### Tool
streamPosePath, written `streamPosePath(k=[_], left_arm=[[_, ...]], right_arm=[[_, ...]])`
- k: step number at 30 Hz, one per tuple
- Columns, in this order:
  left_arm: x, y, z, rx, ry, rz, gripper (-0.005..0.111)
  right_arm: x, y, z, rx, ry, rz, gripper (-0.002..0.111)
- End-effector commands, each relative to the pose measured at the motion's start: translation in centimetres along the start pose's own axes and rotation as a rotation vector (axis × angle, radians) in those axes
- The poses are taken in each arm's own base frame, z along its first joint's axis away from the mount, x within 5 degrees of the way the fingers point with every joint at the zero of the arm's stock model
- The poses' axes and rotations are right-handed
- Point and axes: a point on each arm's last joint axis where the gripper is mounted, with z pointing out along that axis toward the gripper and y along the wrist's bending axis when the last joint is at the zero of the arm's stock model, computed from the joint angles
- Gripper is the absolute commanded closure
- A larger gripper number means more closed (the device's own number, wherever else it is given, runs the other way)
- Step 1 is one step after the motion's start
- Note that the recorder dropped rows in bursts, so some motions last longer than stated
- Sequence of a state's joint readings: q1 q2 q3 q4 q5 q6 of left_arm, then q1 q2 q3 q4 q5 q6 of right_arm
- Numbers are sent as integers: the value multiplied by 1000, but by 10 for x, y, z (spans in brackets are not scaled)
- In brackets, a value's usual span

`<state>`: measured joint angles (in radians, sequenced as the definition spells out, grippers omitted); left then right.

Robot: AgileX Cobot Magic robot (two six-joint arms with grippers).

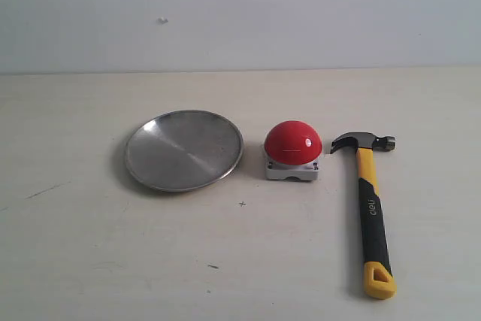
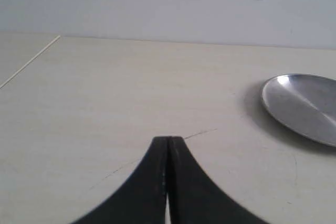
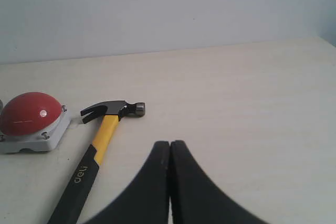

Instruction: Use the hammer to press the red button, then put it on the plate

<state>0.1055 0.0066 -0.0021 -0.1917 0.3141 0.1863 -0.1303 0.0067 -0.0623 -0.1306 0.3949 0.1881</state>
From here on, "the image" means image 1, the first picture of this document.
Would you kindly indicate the yellow black claw hammer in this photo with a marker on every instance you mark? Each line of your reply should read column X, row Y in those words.
column 378, row 281

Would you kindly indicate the red dome push button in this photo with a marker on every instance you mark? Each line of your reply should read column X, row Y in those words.
column 292, row 150

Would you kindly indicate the round stainless steel plate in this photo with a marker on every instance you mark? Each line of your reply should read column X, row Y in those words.
column 184, row 150

